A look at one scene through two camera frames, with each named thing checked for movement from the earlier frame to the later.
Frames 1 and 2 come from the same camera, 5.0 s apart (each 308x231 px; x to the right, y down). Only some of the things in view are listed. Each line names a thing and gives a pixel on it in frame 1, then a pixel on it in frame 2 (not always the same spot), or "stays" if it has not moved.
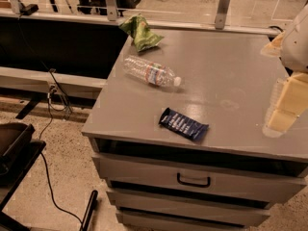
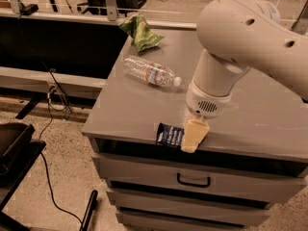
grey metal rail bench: [64, 83] stays
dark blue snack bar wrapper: [183, 124] -> [169, 136]
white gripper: [296, 46] -> [202, 104]
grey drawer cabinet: [180, 138] stays
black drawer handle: [193, 184] stays
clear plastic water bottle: [151, 72] stays
